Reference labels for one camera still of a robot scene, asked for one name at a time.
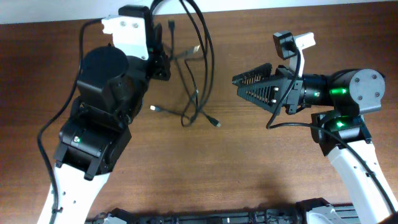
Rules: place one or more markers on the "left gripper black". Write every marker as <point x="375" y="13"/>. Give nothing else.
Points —
<point x="157" y="57"/>

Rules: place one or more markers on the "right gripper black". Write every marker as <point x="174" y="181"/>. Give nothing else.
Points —
<point x="283" y="79"/>

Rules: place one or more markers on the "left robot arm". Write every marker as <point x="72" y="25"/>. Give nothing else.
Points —
<point x="106" y="96"/>

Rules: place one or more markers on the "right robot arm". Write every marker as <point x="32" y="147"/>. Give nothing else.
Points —
<point x="340" y="131"/>

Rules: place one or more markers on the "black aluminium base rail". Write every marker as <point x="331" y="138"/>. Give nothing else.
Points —
<point x="316" y="210"/>

